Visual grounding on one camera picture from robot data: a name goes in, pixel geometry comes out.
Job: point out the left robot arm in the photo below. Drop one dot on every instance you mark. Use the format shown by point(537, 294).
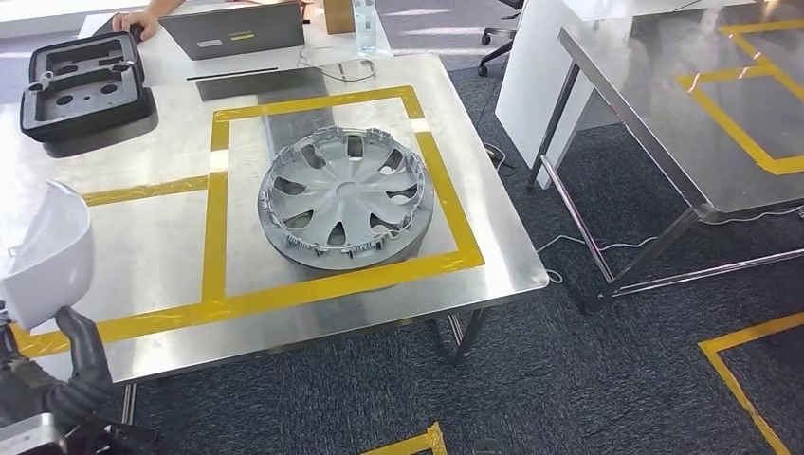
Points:
point(75, 408)

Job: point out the large yellow tape square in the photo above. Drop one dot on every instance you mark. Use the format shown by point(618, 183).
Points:
point(217, 238)

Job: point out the stainless steel workbench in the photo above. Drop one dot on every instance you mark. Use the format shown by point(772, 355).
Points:
point(157, 251)

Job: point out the white partition panel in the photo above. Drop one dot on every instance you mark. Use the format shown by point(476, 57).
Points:
point(534, 75)

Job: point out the grey laptop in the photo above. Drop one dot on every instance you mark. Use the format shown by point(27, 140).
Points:
point(232, 31)

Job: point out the yellow floor tape square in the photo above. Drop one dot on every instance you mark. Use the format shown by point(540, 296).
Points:
point(421, 443)
point(754, 329)

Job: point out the clear plastic water bottle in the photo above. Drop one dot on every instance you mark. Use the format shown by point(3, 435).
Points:
point(364, 31)

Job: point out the white desk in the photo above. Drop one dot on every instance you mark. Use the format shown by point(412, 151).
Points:
point(163, 66)

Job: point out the brown cardboard box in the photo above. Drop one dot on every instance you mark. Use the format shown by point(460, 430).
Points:
point(339, 16)

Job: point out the person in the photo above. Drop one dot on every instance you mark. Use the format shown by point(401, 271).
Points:
point(135, 22)

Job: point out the silver plastic wheel cover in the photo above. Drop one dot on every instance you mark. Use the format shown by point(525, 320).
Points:
point(345, 194)

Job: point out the small yellow tape rectangle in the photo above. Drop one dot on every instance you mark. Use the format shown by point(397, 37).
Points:
point(144, 188)

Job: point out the white curved plastic part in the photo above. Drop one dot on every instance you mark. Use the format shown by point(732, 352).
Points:
point(50, 264)

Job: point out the stainless steel table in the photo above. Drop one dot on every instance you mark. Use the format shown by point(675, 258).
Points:
point(659, 94)

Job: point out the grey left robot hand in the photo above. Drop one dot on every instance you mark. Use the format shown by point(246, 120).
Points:
point(82, 345)

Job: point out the black foam tray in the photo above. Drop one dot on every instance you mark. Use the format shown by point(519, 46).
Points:
point(82, 47)
point(88, 119)

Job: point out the black office chair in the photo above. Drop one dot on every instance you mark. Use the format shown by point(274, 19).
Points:
point(502, 45)

